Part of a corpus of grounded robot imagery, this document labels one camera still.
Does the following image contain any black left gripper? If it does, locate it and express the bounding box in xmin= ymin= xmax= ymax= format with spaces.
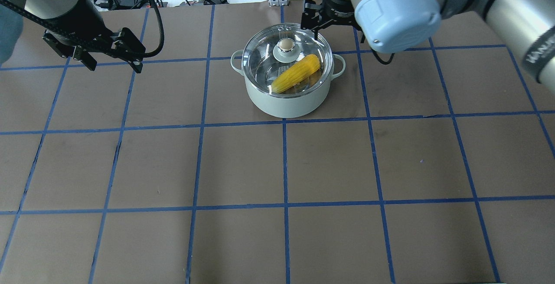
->
xmin=43 ymin=27 xmax=146 ymax=73

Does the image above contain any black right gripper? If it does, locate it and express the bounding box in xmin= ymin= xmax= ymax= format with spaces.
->
xmin=301 ymin=0 xmax=360 ymax=31

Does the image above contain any glass pot lid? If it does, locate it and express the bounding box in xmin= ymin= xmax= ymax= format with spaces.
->
xmin=232 ymin=23 xmax=345 ymax=98

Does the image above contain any yellow corn cob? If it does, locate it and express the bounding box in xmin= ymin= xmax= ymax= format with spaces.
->
xmin=268 ymin=54 xmax=320 ymax=94

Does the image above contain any pale green cooking pot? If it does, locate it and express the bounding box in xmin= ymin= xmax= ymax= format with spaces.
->
xmin=232 ymin=23 xmax=346 ymax=119

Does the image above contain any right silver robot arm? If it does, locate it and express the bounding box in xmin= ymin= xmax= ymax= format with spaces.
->
xmin=300 ymin=0 xmax=555 ymax=91

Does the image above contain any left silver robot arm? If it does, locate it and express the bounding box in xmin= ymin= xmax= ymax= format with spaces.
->
xmin=1 ymin=0 xmax=146 ymax=73

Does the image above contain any brown gridded table mat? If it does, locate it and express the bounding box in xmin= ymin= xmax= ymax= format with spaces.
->
xmin=0 ymin=1 xmax=555 ymax=284

